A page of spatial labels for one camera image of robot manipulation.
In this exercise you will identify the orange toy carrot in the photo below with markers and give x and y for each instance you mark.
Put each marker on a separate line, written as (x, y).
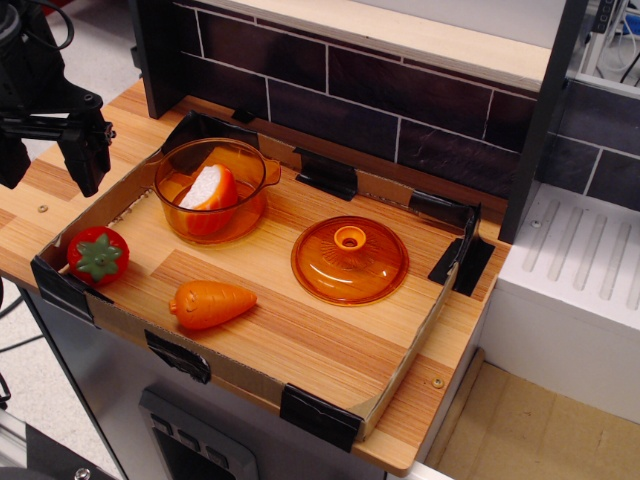
(201, 304)

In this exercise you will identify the red toy strawberry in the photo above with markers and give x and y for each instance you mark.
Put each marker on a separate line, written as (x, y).
(98, 256)

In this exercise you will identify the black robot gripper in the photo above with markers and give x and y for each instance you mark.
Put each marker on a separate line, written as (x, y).
(39, 102)

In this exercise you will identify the orange transparent plastic pot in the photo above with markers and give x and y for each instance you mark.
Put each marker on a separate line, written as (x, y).
(253, 173)

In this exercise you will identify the orange transparent pot lid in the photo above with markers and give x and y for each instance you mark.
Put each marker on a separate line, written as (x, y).
(349, 261)

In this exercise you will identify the salmon sushi toy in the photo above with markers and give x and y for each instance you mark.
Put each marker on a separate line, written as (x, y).
(209, 200)

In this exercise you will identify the white toy sink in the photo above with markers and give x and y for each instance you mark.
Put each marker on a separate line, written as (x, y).
(564, 313)

